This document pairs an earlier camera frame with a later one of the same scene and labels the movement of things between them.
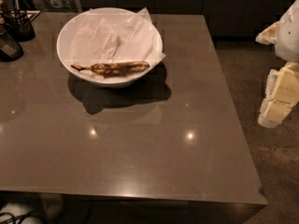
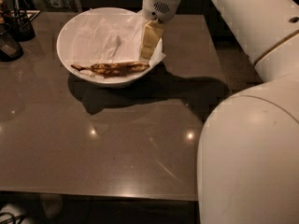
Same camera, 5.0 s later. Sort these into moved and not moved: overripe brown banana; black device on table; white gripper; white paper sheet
Moved: white gripper
Not moved: overripe brown banana; black device on table; white paper sheet
